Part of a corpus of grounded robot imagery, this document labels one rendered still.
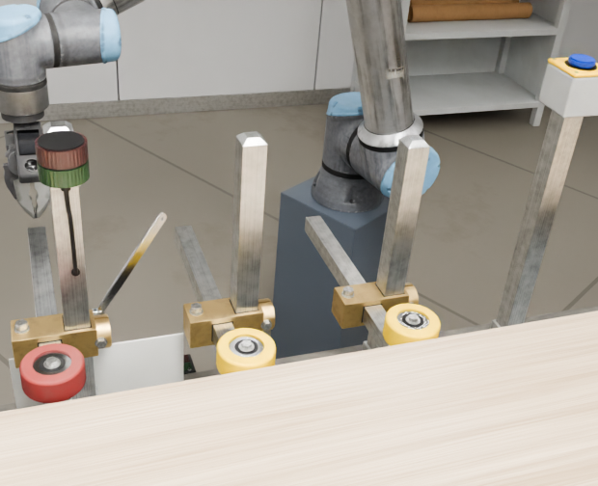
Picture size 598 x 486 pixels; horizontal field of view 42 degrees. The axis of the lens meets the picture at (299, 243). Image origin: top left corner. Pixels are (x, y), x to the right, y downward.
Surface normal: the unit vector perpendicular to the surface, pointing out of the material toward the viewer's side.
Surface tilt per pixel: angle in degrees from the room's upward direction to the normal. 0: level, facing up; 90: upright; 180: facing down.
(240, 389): 0
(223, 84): 90
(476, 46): 90
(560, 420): 0
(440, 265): 0
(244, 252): 90
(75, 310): 90
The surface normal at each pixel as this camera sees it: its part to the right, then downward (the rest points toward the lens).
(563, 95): -0.94, 0.11
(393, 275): 0.32, 0.53
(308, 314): -0.65, 0.36
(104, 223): 0.07, -0.84
